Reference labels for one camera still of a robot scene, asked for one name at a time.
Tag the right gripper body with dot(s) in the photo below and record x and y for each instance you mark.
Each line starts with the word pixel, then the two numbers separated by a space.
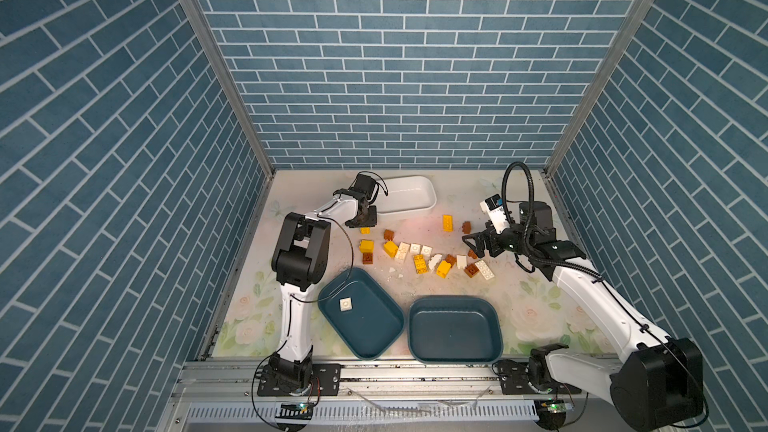
pixel 511 240

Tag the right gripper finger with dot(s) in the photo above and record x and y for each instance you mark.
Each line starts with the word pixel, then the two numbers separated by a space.
pixel 478 248
pixel 477 237

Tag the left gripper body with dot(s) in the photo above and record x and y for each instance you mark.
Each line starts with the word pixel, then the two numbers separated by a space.
pixel 369 217

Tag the white long lego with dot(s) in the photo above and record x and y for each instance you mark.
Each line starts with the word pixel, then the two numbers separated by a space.
pixel 484 270
pixel 402 252

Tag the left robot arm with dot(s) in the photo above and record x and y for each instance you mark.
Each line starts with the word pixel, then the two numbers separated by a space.
pixel 301 257

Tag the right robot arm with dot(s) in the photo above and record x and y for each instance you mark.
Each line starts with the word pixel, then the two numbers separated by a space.
pixel 655 379

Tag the yellow long lego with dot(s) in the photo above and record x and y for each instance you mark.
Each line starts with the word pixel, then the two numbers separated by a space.
pixel 447 223

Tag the white rectangular bowl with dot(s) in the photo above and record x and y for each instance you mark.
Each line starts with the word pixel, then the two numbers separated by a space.
pixel 408 196

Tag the white curved lego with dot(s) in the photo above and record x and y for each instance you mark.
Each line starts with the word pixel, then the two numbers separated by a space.
pixel 435 262

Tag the yellow studded lego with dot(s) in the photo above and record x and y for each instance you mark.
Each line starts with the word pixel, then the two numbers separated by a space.
pixel 420 264

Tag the right teal tray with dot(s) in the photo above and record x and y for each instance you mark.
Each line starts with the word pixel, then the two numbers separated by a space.
pixel 454 330

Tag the teal tray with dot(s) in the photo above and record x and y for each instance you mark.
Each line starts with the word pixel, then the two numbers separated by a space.
pixel 454 330
pixel 375 321

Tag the left teal tray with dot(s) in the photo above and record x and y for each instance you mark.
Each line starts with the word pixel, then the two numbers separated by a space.
pixel 375 321

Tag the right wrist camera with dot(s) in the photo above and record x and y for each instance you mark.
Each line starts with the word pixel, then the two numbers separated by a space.
pixel 494 207

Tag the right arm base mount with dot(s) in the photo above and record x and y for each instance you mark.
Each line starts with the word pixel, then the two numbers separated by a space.
pixel 522 377

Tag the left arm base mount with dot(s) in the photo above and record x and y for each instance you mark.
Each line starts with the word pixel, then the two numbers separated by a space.
pixel 283 381

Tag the aluminium front rail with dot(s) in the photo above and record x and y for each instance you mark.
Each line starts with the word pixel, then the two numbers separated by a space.
pixel 381 395

